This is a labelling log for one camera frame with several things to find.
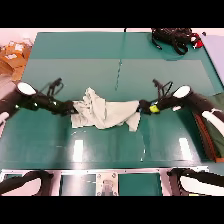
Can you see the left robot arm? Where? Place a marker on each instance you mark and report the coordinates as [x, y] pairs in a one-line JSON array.
[[20, 100]]

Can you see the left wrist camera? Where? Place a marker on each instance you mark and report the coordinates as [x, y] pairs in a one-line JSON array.
[[55, 87]]

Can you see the pale white shirt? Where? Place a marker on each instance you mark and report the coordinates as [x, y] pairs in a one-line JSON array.
[[106, 113]]

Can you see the cardboard box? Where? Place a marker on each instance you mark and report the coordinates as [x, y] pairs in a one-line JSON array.
[[15, 58]]

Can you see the brown garment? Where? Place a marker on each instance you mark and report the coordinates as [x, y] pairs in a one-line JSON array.
[[204, 136]]

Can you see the silver frame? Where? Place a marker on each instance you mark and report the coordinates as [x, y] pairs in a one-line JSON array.
[[106, 181]]

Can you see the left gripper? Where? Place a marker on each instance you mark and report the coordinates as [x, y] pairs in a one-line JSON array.
[[67, 107]]

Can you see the dark green garment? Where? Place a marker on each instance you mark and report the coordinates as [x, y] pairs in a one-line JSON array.
[[218, 140]]

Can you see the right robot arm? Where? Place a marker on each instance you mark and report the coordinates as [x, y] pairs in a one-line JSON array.
[[196, 100]]

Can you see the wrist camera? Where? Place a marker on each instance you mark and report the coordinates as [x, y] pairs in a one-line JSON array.
[[55, 87], [162, 88]]

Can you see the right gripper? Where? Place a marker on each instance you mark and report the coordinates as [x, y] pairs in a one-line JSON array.
[[146, 106]]

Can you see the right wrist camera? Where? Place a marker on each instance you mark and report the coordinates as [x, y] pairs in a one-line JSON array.
[[162, 88]]

